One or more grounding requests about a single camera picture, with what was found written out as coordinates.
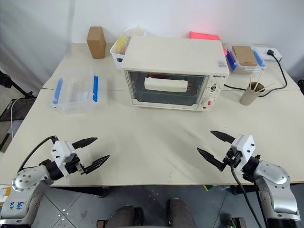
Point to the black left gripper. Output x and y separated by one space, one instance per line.
72 165

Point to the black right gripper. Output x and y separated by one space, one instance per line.
231 158

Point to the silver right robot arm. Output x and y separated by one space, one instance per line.
273 174

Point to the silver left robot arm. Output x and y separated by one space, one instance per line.
26 178

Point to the white toaster oven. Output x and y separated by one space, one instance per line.
171 54

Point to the green object under table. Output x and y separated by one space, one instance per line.
209 187

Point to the grey cup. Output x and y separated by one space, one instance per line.
249 97

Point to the empty clear blue-clip container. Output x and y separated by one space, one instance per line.
74 95

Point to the dark rounded shape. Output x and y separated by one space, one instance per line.
181 213
123 217

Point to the wooden stick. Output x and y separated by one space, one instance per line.
267 86
259 79

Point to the clear blue-clip container with box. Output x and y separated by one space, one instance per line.
237 67

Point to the flat brown box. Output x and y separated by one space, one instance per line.
244 55

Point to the white plastic basket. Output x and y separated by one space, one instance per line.
117 57

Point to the black tripod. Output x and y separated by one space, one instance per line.
12 84

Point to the white power strip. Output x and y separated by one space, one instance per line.
263 51

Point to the black power plug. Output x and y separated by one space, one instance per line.
270 52

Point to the brown cardboard box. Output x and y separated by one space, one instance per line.
96 42

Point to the clear bag with yellow items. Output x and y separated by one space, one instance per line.
124 40

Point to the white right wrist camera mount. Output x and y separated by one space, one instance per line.
244 143

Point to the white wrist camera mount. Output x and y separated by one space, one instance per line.
61 150
244 143

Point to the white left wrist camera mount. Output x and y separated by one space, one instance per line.
61 150

